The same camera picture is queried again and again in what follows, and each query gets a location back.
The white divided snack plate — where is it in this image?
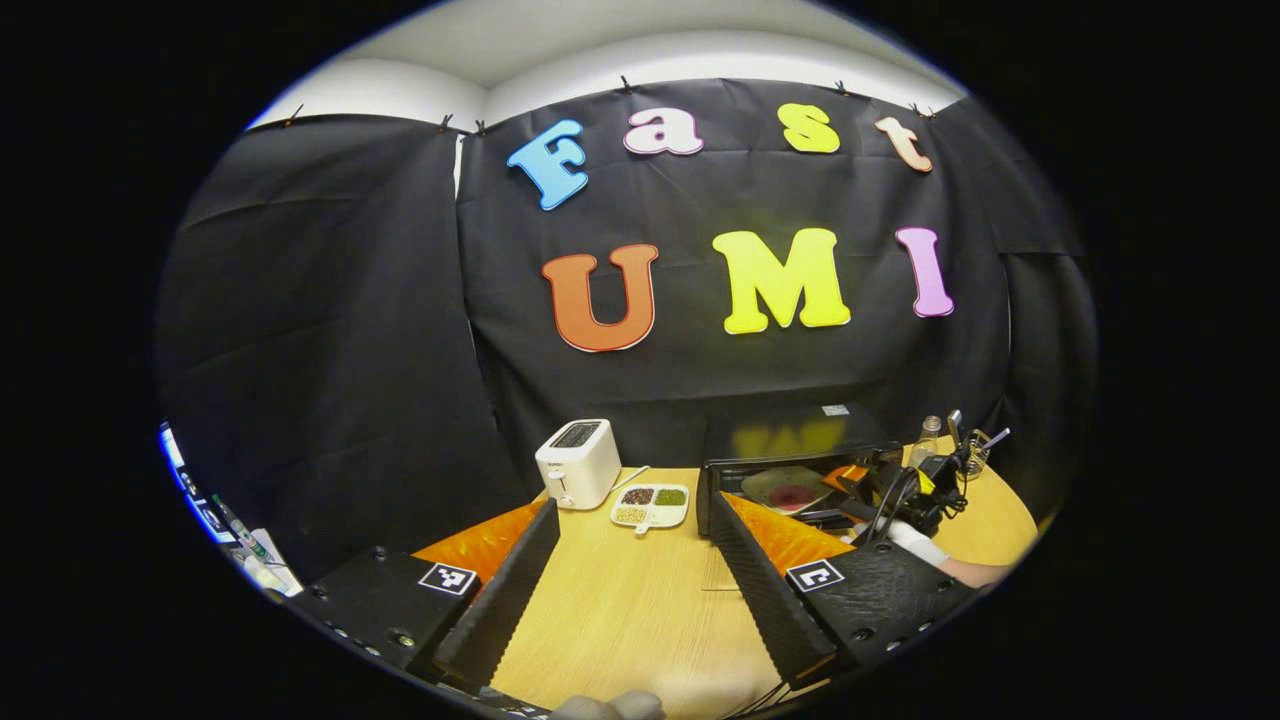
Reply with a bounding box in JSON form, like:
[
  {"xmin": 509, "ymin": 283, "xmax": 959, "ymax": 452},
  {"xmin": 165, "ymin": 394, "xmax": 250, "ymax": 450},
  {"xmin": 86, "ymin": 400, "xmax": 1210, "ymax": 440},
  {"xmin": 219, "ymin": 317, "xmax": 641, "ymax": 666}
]
[{"xmin": 610, "ymin": 483, "xmax": 691, "ymax": 536}]

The black backdrop cloth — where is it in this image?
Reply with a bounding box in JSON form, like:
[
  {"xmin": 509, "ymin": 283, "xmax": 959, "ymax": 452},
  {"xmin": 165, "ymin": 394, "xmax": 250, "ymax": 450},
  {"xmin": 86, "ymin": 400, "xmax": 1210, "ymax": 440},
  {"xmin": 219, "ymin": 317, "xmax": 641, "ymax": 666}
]
[{"xmin": 155, "ymin": 78, "xmax": 1101, "ymax": 586}]

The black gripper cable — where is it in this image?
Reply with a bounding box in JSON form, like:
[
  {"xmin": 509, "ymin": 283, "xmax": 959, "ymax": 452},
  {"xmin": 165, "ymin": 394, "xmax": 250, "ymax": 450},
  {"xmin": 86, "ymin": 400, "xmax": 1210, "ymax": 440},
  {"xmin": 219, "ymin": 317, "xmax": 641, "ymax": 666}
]
[{"xmin": 865, "ymin": 465, "xmax": 921, "ymax": 546}]

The white toaster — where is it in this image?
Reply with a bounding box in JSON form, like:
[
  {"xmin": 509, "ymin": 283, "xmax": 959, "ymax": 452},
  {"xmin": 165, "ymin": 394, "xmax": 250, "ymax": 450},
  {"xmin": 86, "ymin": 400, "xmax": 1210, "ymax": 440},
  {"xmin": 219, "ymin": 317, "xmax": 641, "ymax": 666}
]
[{"xmin": 535, "ymin": 418, "xmax": 623, "ymax": 511}]

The square plate with pink food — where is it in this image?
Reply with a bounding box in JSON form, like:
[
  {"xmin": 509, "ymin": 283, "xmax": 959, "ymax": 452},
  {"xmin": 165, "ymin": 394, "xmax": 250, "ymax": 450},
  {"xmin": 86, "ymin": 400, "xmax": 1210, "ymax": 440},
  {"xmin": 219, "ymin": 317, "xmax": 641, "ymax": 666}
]
[{"xmin": 740, "ymin": 465, "xmax": 836, "ymax": 514}]

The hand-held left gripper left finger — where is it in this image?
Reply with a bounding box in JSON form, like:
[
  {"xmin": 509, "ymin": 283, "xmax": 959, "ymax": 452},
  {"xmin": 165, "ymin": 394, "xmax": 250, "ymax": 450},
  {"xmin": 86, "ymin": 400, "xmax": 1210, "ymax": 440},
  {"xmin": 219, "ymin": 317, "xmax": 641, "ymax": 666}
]
[{"xmin": 285, "ymin": 498, "xmax": 561, "ymax": 691}]

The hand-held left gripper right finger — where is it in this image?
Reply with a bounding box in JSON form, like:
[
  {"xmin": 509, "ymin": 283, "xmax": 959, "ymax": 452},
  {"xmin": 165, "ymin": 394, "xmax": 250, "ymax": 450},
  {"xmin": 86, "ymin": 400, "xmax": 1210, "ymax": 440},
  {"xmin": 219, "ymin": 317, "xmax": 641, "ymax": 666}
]
[{"xmin": 707, "ymin": 490, "xmax": 979, "ymax": 691}]

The pile of assorted items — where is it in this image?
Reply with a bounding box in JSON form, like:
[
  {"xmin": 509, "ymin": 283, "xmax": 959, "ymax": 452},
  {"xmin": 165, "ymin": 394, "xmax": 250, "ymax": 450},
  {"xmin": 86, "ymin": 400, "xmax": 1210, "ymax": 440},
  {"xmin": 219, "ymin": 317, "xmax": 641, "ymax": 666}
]
[{"xmin": 158, "ymin": 425, "xmax": 306, "ymax": 599}]

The black electric oven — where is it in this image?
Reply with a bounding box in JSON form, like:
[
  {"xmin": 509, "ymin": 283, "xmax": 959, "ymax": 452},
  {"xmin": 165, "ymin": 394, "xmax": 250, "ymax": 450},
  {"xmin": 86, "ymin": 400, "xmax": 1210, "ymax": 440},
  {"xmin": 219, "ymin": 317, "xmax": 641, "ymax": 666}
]
[{"xmin": 695, "ymin": 403, "xmax": 906, "ymax": 593}]

